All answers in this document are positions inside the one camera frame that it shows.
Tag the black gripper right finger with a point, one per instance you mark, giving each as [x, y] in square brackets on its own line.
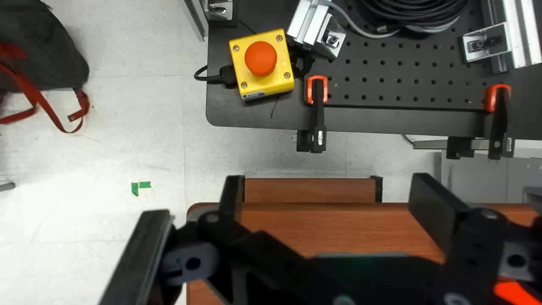
[437, 214]

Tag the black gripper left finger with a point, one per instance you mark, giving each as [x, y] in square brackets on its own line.
[137, 260]

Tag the green tape marker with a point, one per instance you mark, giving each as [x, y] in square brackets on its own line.
[139, 187]

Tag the brown wooden table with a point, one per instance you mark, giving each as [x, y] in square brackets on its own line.
[339, 226]

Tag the orange black bar clamp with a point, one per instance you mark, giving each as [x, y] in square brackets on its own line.
[317, 107]
[498, 112]

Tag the black perforated mounting table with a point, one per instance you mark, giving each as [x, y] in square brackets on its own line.
[395, 90]

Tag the long aluminium extrusion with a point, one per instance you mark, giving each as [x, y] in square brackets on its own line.
[508, 28]

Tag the short aluminium extrusion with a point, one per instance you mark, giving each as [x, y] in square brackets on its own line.
[313, 26]

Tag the yellow emergency stop button box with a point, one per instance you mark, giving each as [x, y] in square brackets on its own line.
[262, 61]

